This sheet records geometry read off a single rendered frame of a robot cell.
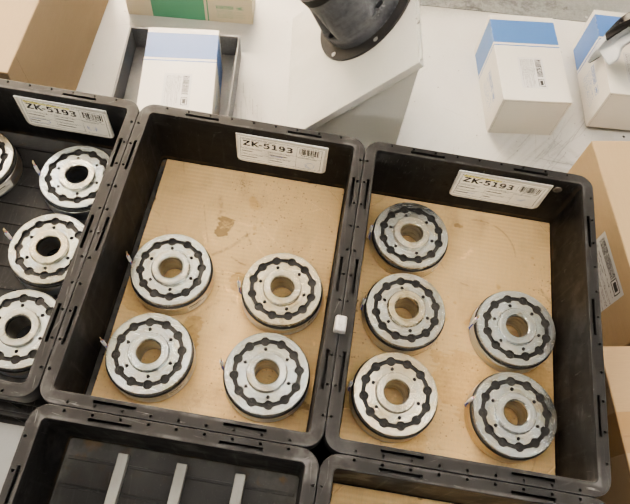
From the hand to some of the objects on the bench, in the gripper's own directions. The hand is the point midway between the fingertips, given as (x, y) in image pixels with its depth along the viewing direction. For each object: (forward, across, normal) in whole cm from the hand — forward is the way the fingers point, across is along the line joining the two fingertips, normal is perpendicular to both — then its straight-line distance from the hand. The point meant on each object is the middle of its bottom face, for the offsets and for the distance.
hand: (627, 63), depth 112 cm
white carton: (+6, 0, 0) cm, 6 cm away
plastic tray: (+8, -80, -14) cm, 82 cm away
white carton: (+8, -79, -14) cm, 80 cm away
